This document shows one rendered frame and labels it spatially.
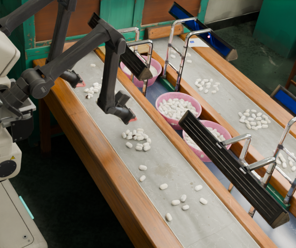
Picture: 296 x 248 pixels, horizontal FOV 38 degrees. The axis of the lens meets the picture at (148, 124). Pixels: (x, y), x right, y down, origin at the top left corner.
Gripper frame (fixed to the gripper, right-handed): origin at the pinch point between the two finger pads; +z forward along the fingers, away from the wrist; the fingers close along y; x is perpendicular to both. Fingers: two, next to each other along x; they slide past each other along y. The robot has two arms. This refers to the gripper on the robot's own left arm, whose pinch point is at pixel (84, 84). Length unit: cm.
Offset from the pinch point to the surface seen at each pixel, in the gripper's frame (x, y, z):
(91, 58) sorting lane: -7.9, 35.6, 21.1
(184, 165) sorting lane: -10, -70, 22
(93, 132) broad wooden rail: 10.0, -33.6, -3.9
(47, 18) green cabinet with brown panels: -11.9, 44.2, -16.5
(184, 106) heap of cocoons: -27, -30, 44
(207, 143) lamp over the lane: -30, -89, -7
